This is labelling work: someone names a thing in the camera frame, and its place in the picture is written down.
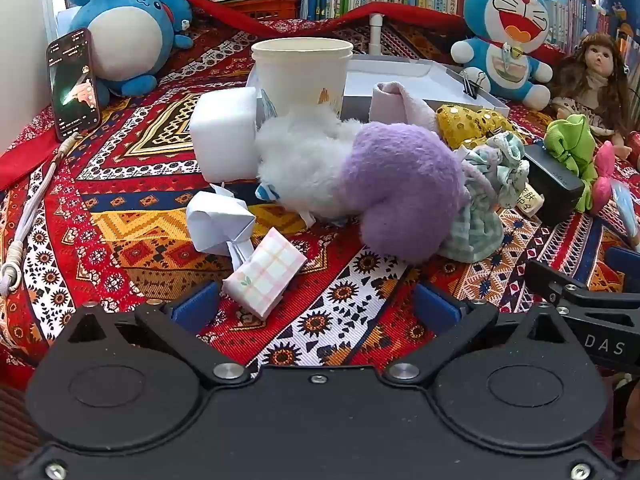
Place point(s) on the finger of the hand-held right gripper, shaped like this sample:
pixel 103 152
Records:
pixel 622 265
pixel 550 280

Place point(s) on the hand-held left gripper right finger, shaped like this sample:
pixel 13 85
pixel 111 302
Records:
pixel 437 306

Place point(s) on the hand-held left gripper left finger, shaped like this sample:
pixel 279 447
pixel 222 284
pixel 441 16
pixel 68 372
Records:
pixel 192 306

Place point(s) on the pink checked packet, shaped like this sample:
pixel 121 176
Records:
pixel 265 270

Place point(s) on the pink cloth bow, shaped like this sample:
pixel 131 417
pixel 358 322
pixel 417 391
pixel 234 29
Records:
pixel 602 185

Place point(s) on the white paper origami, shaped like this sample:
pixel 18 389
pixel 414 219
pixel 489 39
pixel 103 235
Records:
pixel 215 220

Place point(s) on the pale green floral scrunchie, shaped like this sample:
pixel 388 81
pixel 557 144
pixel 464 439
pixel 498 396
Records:
pixel 510 170

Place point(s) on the green cloth bow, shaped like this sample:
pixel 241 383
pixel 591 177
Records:
pixel 570 145

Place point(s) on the purple fluffy plush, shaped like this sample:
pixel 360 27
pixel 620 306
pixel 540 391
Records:
pixel 400 180

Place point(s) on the gold sequin bow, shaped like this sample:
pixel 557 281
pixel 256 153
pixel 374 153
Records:
pixel 465 125

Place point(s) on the white fluffy plush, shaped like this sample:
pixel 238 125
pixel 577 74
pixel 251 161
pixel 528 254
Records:
pixel 300 155

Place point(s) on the white box tray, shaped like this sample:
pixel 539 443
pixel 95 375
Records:
pixel 390 80

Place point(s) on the white paper cup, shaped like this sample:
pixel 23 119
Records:
pixel 300 75

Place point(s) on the blue tissue pack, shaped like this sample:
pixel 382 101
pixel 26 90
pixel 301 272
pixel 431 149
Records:
pixel 627 210

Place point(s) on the white paper tag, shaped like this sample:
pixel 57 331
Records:
pixel 530 199

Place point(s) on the green checked cloth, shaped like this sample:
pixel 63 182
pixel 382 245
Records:
pixel 472 230

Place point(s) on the black box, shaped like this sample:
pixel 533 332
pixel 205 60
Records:
pixel 555 185

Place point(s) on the red packet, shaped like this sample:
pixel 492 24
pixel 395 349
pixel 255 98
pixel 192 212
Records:
pixel 635 147

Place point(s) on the white foam block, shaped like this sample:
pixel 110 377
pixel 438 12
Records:
pixel 225 130

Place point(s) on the pale pink cloth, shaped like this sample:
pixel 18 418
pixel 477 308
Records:
pixel 395 105

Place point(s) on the brown haired doll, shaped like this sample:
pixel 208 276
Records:
pixel 597 60

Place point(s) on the black binder clip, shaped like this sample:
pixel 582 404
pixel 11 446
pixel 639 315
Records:
pixel 475 85

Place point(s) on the black smartphone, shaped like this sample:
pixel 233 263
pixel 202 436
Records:
pixel 75 85

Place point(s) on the blue cat plush toy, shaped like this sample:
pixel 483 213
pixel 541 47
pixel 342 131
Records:
pixel 505 10

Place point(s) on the white plastic pipe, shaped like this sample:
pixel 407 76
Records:
pixel 376 35

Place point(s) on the round blue plush toy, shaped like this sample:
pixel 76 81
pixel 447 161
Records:
pixel 125 35

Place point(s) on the red plastic crate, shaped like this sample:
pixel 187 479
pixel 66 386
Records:
pixel 265 7

